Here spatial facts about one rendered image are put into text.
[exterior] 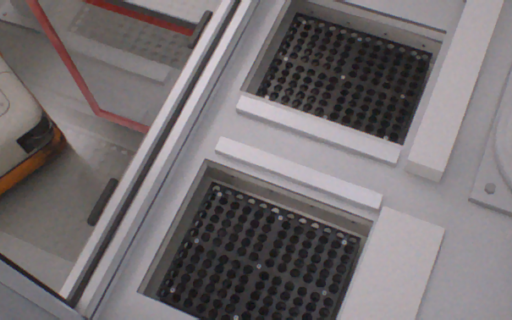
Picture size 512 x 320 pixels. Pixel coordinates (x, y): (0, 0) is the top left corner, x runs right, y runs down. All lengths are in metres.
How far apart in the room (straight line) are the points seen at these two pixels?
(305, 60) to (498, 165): 0.35
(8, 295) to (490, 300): 0.54
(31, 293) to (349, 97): 0.53
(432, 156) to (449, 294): 0.17
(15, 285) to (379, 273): 0.42
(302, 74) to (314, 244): 0.27
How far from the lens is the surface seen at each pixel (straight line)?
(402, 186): 0.88
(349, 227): 0.95
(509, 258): 0.87
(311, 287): 0.87
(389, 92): 0.99
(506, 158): 0.89
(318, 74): 1.01
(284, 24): 1.14
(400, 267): 0.83
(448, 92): 0.91
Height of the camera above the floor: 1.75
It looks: 64 degrees down
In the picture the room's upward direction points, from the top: 10 degrees counter-clockwise
